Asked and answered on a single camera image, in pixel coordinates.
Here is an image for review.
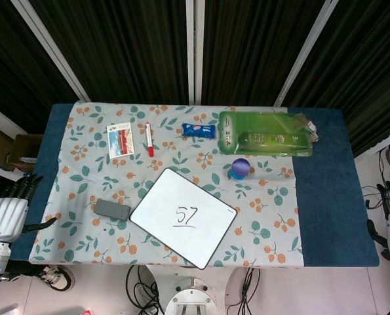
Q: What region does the blue round cup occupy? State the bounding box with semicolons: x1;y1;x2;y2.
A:
227;166;256;182

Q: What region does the red white card pack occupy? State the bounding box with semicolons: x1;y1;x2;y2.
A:
106;122;136;160

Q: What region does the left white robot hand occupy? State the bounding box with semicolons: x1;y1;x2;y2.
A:
0;173;58;245

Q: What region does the green flat plastic package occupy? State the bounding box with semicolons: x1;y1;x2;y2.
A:
218;110;314;158

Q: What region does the purple ball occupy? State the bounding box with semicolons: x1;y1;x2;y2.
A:
232;157;252;177

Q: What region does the brown cardboard box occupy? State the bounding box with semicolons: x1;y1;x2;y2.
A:
6;133;45;173

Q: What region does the dark green curtain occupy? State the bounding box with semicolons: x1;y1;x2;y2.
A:
284;0;390;156
0;0;81;134
29;0;191;106
201;0;326;108

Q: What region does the white whiteboard black rim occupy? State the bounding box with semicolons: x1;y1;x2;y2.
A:
128;167;239;270

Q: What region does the black floor cable bundle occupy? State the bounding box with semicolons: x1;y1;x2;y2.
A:
360;185;384;210
125;264;165;315
225;267;263;315

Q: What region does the blue snack packet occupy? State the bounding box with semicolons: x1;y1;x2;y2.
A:
181;123;218;139

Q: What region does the white frame post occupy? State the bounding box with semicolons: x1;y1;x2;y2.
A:
185;0;205;106
10;0;91;103
273;0;340;108

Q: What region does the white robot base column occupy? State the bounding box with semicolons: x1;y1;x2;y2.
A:
163;277;224;315

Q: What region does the floral patterned tablecloth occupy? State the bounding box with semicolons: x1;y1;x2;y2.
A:
28;101;305;268

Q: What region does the black white sneaker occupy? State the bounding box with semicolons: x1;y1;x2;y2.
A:
39;264;76;292

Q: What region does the blue felt table cover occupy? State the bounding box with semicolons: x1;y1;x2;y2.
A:
10;103;380;268

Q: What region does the red white marker pen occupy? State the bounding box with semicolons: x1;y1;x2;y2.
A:
145;121;155;158

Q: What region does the green long box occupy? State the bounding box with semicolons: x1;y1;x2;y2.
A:
237;131;312;155

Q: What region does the grey eraser block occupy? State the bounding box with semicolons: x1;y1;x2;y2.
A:
94;198;132;221

